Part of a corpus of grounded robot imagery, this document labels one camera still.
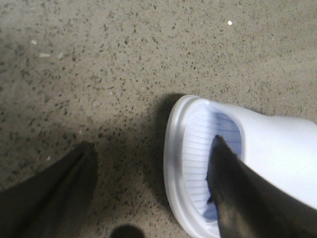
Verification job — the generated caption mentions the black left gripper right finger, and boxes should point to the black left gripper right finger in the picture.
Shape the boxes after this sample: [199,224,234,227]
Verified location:
[206,135,317,238]

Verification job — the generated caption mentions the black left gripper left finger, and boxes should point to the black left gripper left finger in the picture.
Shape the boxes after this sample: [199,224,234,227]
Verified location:
[0,142,98,238]

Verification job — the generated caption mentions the light blue slipper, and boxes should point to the light blue slipper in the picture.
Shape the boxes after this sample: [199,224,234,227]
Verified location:
[163,95,317,238]

